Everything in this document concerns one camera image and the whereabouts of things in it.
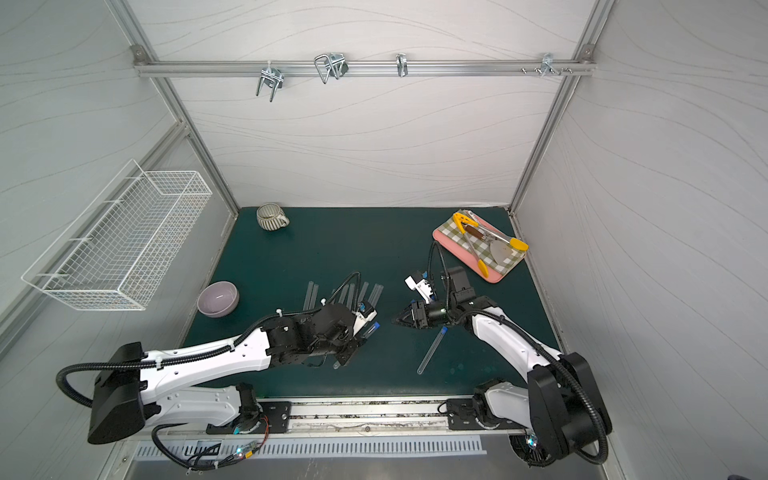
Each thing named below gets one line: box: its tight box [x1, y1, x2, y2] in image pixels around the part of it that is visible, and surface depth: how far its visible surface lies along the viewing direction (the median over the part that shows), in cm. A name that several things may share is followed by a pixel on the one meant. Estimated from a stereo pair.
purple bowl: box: [197, 281, 240, 318], surface depth 92 cm
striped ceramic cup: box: [256, 203, 290, 231], surface depth 113 cm
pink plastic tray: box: [466, 211, 512, 239], surface depth 117 cm
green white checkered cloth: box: [437, 217, 527, 275], surface depth 110 cm
